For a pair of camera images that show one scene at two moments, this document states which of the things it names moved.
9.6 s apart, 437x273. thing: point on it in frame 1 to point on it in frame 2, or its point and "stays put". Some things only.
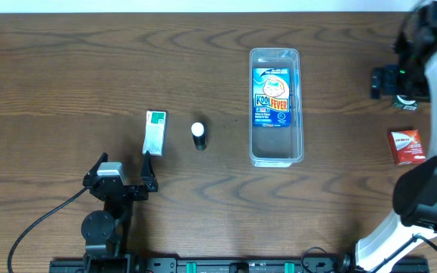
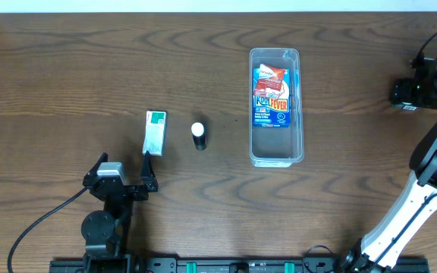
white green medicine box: x=155 y=129 stays put
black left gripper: x=131 y=190 stays put
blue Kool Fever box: x=271 y=101 stays put
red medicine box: x=407 y=145 to x=270 y=80
